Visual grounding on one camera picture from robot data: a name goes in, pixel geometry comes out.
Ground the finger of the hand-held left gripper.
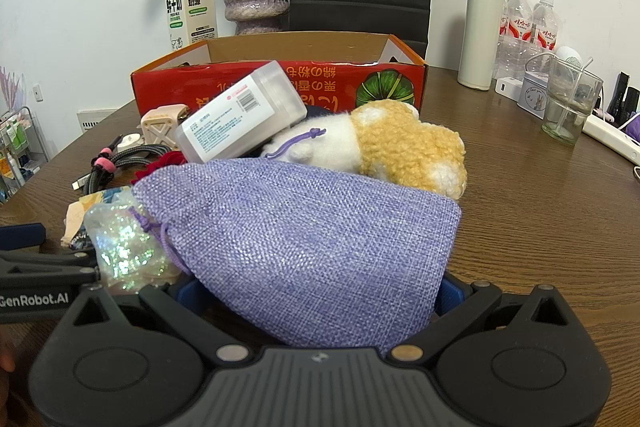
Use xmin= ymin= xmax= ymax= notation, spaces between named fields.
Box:
xmin=0 ymin=223 xmax=47 ymax=254
xmin=0 ymin=252 xmax=101 ymax=290

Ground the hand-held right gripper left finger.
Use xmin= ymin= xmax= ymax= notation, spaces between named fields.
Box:
xmin=60 ymin=279 xmax=252 ymax=366

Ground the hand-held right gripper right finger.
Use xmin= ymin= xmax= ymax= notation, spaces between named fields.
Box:
xmin=387 ymin=274 xmax=571 ymax=365

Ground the glittery sheer pouch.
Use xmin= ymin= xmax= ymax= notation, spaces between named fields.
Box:
xmin=82 ymin=202 xmax=183 ymax=295

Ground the purple burlap drawstring pouch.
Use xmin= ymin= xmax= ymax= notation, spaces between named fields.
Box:
xmin=131 ymin=158 xmax=462 ymax=350

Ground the red fabric rose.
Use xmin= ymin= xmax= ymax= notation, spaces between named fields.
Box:
xmin=132 ymin=151 xmax=186 ymax=182

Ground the yellow and white plush toy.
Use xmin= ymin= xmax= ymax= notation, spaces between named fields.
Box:
xmin=257 ymin=101 xmax=468 ymax=200

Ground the clear plastic box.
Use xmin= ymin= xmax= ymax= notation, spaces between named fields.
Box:
xmin=174 ymin=61 xmax=308 ymax=164

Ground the red cardboard box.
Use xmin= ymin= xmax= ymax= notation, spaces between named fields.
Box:
xmin=131 ymin=32 xmax=429 ymax=122

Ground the wooden desktop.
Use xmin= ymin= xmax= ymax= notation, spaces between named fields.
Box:
xmin=0 ymin=67 xmax=640 ymax=427

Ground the crumpled snack packet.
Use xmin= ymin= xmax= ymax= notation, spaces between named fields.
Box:
xmin=62 ymin=188 xmax=136 ymax=253

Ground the metal storage rack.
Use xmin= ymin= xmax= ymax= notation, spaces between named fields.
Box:
xmin=0 ymin=107 xmax=51 ymax=202

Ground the pink feather decoration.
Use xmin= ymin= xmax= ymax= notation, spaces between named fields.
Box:
xmin=0 ymin=67 xmax=31 ymax=108

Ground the beige plastic clip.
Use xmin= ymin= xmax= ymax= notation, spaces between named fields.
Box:
xmin=140 ymin=103 xmax=193 ymax=148

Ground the clear glass cup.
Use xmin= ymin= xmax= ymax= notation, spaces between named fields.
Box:
xmin=541 ymin=55 xmax=604 ymax=145

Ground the white charger block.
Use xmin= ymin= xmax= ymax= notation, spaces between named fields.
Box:
xmin=495 ymin=78 xmax=526 ymax=100

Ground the small pale tin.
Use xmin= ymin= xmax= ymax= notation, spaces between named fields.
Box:
xmin=517 ymin=69 xmax=551 ymax=112

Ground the white power strip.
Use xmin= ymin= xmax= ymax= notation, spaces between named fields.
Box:
xmin=582 ymin=112 xmax=640 ymax=165

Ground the purple plush toy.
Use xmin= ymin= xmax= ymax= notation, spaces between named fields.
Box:
xmin=620 ymin=112 xmax=640 ymax=142

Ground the white thermos bottle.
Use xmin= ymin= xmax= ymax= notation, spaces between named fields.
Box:
xmin=457 ymin=0 xmax=506 ymax=92

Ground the black cosmetic bottle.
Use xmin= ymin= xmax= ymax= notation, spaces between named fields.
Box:
xmin=622 ymin=87 xmax=640 ymax=122
xmin=607 ymin=72 xmax=631 ymax=120

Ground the white round device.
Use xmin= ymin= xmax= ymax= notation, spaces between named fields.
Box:
xmin=555 ymin=47 xmax=583 ymax=68

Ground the red label water bottle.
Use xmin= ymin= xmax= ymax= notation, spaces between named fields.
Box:
xmin=530 ymin=0 xmax=560 ymax=55
xmin=495 ymin=0 xmax=533 ymax=80

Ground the white milk carton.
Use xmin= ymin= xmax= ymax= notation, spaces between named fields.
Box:
xmin=163 ymin=0 xmax=219 ymax=52

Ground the braided cable with pink ties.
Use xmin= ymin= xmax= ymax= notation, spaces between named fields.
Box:
xmin=72 ymin=134 xmax=171 ymax=194

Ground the white wall heater panel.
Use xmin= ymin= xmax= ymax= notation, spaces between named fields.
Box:
xmin=76 ymin=108 xmax=123 ymax=134

